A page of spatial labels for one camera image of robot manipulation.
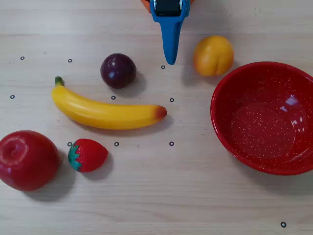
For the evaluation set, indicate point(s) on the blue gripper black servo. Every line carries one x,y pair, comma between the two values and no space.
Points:
170,20

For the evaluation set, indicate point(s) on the orange yellow toy peach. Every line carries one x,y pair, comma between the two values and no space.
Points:
212,55

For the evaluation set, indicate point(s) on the red speckled enamel bowl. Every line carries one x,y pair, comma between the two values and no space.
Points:
264,122

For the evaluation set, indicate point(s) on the dark purple toy plum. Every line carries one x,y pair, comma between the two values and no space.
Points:
118,71

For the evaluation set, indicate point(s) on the yellow toy banana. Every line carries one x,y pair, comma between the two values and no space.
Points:
105,113

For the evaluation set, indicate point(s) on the red toy strawberry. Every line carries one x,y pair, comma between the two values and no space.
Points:
88,155

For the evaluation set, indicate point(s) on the red toy apple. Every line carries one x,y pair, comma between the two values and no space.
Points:
27,160

